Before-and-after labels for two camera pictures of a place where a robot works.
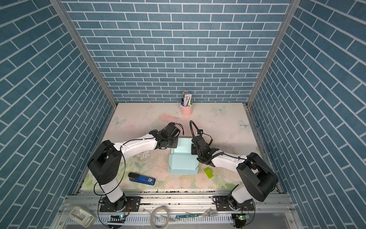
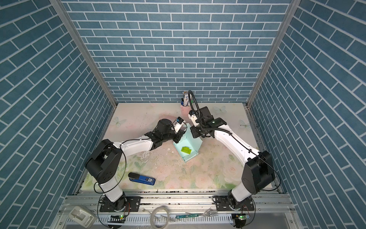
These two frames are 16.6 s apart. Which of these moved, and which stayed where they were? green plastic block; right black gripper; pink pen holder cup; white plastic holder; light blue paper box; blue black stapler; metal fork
Moved: green plastic block; light blue paper box; right black gripper
Stayed: white plastic holder; pink pen holder cup; blue black stapler; metal fork
